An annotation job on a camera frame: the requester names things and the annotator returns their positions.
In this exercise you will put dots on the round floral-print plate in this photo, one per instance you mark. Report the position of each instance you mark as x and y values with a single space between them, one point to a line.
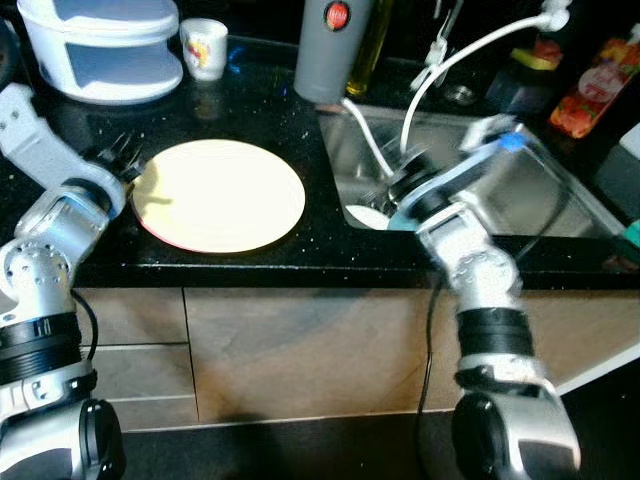
220 195

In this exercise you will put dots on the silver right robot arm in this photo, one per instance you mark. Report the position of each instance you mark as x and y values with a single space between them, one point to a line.
480 280

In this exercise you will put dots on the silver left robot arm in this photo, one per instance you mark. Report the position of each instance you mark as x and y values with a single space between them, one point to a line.
40 260

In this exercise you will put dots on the stainless steel sink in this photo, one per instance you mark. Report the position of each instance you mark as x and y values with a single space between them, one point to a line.
350 150

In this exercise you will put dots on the white two-tier food container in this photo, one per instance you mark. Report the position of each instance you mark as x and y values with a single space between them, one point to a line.
100 50

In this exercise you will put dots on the olive oil bottle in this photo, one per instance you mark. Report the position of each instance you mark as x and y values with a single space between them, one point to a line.
370 50

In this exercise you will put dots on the chrome faucet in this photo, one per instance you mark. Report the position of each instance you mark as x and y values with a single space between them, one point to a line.
440 45

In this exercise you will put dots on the grey canister with red logo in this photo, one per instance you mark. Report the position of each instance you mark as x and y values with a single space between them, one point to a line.
330 60

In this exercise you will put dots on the white printed cup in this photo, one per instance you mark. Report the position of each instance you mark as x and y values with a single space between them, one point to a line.
203 48

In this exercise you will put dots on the teal blue cloth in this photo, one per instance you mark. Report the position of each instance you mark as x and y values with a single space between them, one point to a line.
630 237

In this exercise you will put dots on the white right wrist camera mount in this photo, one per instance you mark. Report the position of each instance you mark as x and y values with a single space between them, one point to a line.
480 160

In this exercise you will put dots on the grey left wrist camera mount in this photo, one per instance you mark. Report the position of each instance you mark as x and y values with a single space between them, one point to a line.
25 125

